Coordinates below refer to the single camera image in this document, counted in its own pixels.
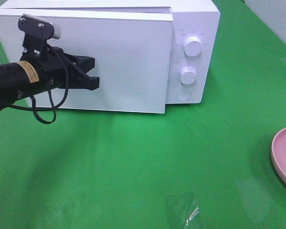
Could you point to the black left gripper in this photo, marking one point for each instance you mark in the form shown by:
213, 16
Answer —
53, 65

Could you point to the green table mat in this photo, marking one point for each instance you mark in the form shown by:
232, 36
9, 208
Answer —
197, 166

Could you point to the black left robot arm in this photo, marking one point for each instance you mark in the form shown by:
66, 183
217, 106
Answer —
18, 90

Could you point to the white microwave knob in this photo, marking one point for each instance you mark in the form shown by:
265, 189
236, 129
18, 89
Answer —
188, 75
192, 46

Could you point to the white microwave oven body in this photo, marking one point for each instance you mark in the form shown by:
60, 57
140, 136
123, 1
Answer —
190, 18

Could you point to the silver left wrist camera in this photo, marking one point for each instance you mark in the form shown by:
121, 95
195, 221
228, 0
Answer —
39, 27

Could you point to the round white door button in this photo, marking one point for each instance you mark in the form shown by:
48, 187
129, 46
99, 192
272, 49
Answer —
184, 95

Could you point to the white microwave door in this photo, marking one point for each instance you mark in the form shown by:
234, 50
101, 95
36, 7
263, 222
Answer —
131, 52

